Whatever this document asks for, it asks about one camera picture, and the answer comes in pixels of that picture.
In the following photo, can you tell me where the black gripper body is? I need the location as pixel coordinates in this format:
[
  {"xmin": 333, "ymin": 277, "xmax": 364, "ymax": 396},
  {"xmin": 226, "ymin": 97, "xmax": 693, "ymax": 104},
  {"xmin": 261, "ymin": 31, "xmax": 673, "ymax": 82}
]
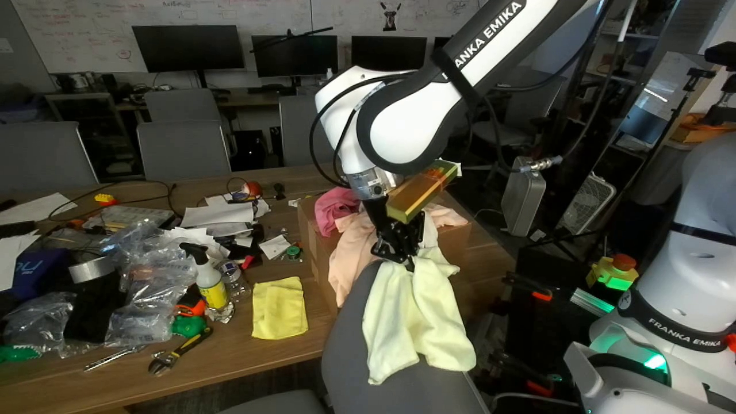
[{"xmin": 366, "ymin": 194, "xmax": 426, "ymax": 248}]

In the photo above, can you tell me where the peach shirt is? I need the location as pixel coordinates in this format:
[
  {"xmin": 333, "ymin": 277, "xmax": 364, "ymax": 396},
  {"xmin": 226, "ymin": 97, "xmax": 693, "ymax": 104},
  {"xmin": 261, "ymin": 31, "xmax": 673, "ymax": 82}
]
[{"xmin": 328, "ymin": 202, "xmax": 472, "ymax": 311}]

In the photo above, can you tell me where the light green towel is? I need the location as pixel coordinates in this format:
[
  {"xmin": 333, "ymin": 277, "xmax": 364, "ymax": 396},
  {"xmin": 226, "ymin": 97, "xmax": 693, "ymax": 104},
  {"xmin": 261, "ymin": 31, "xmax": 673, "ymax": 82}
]
[{"xmin": 359, "ymin": 242, "xmax": 482, "ymax": 388}]

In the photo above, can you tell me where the grey office chair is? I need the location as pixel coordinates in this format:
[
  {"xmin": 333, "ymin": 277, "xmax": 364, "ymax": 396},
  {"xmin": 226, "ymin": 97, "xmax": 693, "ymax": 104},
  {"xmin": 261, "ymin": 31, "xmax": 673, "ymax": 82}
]
[
  {"xmin": 136, "ymin": 120, "xmax": 234, "ymax": 183},
  {"xmin": 142, "ymin": 85, "xmax": 226, "ymax": 128},
  {"xmin": 216, "ymin": 259, "xmax": 492, "ymax": 414},
  {"xmin": 277, "ymin": 92, "xmax": 343, "ymax": 167},
  {"xmin": 0, "ymin": 120, "xmax": 101, "ymax": 202}
]

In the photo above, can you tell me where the pink cloth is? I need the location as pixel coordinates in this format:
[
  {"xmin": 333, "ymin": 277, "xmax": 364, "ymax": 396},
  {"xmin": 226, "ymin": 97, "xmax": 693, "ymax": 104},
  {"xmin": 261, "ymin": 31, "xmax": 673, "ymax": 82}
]
[{"xmin": 313, "ymin": 186, "xmax": 364, "ymax": 239}]

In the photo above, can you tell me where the brown cardboard box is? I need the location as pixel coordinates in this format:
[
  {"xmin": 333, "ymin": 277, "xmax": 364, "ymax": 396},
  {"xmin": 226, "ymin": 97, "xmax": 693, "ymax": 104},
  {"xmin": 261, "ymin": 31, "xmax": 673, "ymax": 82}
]
[{"xmin": 294, "ymin": 186, "xmax": 517, "ymax": 323}]

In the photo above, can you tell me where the white paper card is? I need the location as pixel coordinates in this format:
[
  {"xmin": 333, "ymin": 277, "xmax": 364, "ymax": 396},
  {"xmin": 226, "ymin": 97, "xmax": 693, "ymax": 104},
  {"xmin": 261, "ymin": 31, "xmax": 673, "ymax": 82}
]
[{"xmin": 257, "ymin": 231, "xmax": 294, "ymax": 261}]

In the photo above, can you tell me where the yellow cloth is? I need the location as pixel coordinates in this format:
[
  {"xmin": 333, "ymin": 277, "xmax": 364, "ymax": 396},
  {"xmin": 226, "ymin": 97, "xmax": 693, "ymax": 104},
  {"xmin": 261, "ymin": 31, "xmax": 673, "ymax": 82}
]
[{"xmin": 248, "ymin": 274, "xmax": 311, "ymax": 342}]

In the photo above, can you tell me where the clear water bottle blue label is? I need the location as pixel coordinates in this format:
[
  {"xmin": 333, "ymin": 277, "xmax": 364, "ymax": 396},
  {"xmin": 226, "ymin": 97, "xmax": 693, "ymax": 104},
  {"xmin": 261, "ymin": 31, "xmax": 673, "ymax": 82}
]
[{"xmin": 218, "ymin": 259, "xmax": 248, "ymax": 301}]

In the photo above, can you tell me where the white paper stack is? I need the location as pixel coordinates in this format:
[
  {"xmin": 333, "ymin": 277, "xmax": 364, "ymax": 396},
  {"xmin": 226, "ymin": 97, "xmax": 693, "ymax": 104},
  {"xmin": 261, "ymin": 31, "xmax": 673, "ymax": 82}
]
[{"xmin": 180, "ymin": 193, "xmax": 274, "ymax": 237}]

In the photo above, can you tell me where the black computer monitor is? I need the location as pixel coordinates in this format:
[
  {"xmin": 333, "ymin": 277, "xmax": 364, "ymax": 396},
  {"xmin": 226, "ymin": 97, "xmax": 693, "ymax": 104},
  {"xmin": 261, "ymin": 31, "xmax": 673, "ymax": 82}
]
[
  {"xmin": 129, "ymin": 22, "xmax": 248, "ymax": 86},
  {"xmin": 248, "ymin": 24, "xmax": 341, "ymax": 81},
  {"xmin": 431, "ymin": 35, "xmax": 456, "ymax": 64},
  {"xmin": 351, "ymin": 35, "xmax": 431, "ymax": 76}
]

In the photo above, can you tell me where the white spray bottle yellow label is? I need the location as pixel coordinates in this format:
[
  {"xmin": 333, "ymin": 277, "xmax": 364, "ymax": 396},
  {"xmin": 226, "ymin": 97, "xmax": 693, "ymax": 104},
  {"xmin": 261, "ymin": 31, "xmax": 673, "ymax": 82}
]
[{"xmin": 192, "ymin": 246, "xmax": 234, "ymax": 327}]

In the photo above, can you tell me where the orange plastic piece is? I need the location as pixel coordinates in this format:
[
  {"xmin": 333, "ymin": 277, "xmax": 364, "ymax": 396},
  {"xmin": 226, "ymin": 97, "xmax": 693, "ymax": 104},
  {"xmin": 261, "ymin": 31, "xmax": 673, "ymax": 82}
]
[{"xmin": 175, "ymin": 297, "xmax": 213, "ymax": 319}]

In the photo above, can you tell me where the colourful plastic toy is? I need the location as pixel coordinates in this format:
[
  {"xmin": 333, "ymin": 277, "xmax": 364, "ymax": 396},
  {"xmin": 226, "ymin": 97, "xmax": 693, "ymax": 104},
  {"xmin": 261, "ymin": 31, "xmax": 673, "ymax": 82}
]
[{"xmin": 587, "ymin": 251, "xmax": 643, "ymax": 293}]

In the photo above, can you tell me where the green plastic toy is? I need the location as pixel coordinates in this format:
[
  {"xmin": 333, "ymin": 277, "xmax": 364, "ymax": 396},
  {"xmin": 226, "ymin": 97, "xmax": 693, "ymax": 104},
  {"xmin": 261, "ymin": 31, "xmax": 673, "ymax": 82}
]
[{"xmin": 171, "ymin": 313, "xmax": 213, "ymax": 339}]

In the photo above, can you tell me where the clear plastic bag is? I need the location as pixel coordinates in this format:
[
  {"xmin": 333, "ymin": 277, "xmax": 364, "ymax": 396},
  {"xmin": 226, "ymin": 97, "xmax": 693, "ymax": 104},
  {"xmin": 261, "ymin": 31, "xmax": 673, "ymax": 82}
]
[
  {"xmin": 81, "ymin": 202, "xmax": 178, "ymax": 235},
  {"xmin": 101, "ymin": 220, "xmax": 202, "ymax": 348},
  {"xmin": 0, "ymin": 289, "xmax": 78, "ymax": 357}
]

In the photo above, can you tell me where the blue cloth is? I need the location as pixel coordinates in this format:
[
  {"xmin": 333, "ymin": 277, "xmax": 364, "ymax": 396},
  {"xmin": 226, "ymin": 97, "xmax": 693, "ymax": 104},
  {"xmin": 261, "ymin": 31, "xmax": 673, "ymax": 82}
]
[{"xmin": 7, "ymin": 248, "xmax": 75, "ymax": 302}]

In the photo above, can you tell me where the white paper sheet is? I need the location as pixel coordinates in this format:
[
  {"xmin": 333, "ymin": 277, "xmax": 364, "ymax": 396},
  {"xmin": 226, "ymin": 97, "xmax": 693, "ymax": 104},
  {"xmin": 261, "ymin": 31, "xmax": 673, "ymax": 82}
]
[
  {"xmin": 0, "ymin": 227, "xmax": 41, "ymax": 293},
  {"xmin": 0, "ymin": 190, "xmax": 81, "ymax": 229}
]

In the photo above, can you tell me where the green plastic item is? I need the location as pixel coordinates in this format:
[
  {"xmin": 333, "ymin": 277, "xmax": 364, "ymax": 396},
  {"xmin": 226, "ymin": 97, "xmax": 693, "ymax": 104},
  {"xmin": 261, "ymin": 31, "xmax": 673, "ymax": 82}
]
[{"xmin": 0, "ymin": 342, "xmax": 41, "ymax": 367}]

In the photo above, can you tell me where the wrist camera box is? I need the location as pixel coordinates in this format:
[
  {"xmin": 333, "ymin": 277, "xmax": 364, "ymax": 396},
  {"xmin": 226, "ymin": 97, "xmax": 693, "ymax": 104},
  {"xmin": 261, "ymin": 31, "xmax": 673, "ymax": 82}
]
[{"xmin": 385, "ymin": 158, "xmax": 466, "ymax": 224}]

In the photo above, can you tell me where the wooden wall desk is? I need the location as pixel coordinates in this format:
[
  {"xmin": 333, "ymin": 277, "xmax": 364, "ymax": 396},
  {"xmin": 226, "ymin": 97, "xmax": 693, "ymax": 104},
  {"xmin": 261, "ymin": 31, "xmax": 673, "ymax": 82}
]
[{"xmin": 41, "ymin": 81, "xmax": 364, "ymax": 109}]

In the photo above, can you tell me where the adjustable wrench yellow handle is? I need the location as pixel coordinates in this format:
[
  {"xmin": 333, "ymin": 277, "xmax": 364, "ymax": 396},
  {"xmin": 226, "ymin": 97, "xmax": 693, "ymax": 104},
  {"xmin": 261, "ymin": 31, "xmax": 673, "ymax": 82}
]
[{"xmin": 146, "ymin": 323, "xmax": 216, "ymax": 380}]

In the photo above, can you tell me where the black camera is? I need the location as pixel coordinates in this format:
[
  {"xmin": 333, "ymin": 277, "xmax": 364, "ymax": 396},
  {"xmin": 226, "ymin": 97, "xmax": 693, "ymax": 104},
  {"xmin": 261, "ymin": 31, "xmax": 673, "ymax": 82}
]
[{"xmin": 702, "ymin": 39, "xmax": 736, "ymax": 74}]

